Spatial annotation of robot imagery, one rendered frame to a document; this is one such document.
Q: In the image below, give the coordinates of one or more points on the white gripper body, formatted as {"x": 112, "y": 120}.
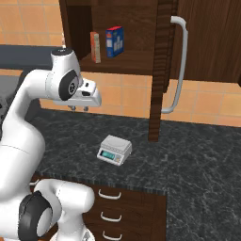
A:
{"x": 82, "y": 101}

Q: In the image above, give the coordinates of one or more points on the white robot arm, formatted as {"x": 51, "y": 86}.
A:
{"x": 22, "y": 150}

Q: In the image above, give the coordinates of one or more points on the white digital scale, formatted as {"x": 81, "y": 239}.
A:
{"x": 114, "y": 149}

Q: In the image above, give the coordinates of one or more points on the orange food box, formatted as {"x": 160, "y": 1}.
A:
{"x": 96, "y": 47}

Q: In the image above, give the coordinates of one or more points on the blue food box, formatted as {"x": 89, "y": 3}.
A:
{"x": 115, "y": 42}

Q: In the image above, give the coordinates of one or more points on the dark wood open cabinet door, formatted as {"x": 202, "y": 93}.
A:
{"x": 158, "y": 78}

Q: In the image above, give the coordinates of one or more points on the dark wood drawer cabinet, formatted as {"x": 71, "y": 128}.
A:
{"x": 138, "y": 213}

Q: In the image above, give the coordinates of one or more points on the dark wood closed cabinet door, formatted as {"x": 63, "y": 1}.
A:
{"x": 213, "y": 37}

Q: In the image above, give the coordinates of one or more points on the dark grey range hood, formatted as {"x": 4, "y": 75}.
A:
{"x": 25, "y": 58}

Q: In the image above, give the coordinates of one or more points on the open dark wood wall cabinet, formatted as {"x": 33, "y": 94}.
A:
{"x": 135, "y": 37}

